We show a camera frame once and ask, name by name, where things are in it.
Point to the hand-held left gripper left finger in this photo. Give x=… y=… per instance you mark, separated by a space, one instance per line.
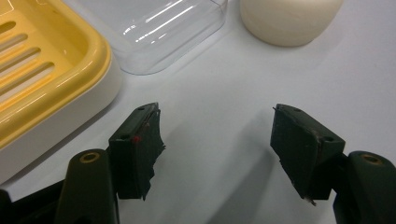
x=130 y=155

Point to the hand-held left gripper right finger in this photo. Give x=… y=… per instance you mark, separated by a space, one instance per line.
x=305 y=149

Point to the yellow and white soap dish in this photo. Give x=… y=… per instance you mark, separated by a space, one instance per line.
x=46 y=77

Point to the clear plastic soap dish lid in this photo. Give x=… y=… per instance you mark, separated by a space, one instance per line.
x=162 y=31

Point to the cream soap bar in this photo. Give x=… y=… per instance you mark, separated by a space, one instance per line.
x=286 y=18

